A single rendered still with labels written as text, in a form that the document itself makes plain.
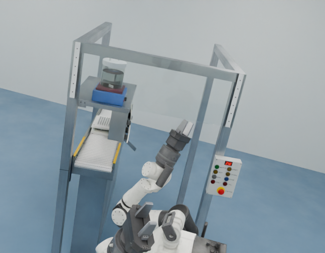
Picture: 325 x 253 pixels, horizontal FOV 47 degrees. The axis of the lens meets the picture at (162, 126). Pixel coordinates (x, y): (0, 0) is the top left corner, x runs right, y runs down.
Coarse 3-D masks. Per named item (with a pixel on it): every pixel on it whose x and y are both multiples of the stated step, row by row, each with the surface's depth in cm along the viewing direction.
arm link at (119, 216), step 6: (114, 210) 165; (120, 210) 164; (150, 210) 165; (156, 210) 164; (114, 216) 165; (120, 216) 164; (150, 216) 161; (156, 216) 159; (114, 222) 166; (120, 222) 164; (156, 228) 159
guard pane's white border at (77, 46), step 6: (78, 42) 215; (78, 48) 216; (78, 54) 217; (78, 60) 219; (72, 72) 221; (72, 78) 223; (240, 78) 221; (72, 84) 224; (240, 84) 222; (72, 90) 225; (72, 96) 227; (234, 96) 225; (234, 102) 226; (234, 108) 228; (228, 114) 229; (228, 120) 230; (228, 126) 232
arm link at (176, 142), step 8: (176, 136) 153; (184, 136) 156; (168, 144) 157; (176, 144) 155; (184, 144) 160; (160, 152) 157; (168, 152) 155; (176, 152) 157; (168, 160) 156; (176, 160) 157
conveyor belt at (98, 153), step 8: (104, 112) 349; (88, 136) 293; (96, 136) 296; (104, 136) 299; (88, 144) 280; (96, 144) 282; (104, 144) 285; (112, 144) 288; (80, 152) 265; (88, 152) 268; (96, 152) 270; (104, 152) 273; (112, 152) 275; (80, 160) 254; (88, 160) 257; (96, 160) 259; (104, 160) 261; (112, 160) 263; (88, 168) 253; (96, 168) 253; (104, 168) 253
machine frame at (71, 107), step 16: (96, 32) 260; (224, 64) 264; (96, 112) 347; (64, 128) 235; (224, 128) 233; (64, 144) 239; (192, 144) 357; (224, 144) 237; (64, 160) 243; (192, 160) 363; (64, 176) 247; (208, 176) 247; (64, 192) 251; (64, 208) 256; (208, 208) 254
